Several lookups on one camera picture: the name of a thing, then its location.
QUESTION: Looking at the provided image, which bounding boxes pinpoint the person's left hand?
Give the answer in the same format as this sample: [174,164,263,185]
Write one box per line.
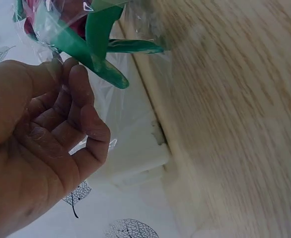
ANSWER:
[0,58,111,238]

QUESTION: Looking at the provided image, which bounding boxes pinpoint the red artificial rose green leaves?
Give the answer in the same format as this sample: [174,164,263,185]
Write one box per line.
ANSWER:
[15,0,165,90]

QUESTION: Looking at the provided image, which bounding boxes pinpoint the clear plastic flower wrap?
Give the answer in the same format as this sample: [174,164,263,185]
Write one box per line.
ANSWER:
[11,0,173,159]

